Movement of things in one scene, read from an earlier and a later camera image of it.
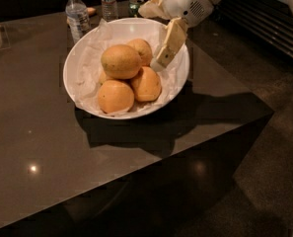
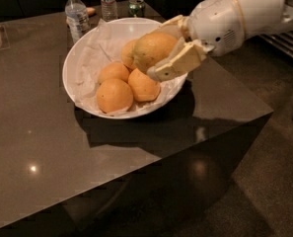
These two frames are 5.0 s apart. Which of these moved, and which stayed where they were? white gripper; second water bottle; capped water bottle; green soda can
Moved: white gripper
Stayed: second water bottle; green soda can; capped water bottle
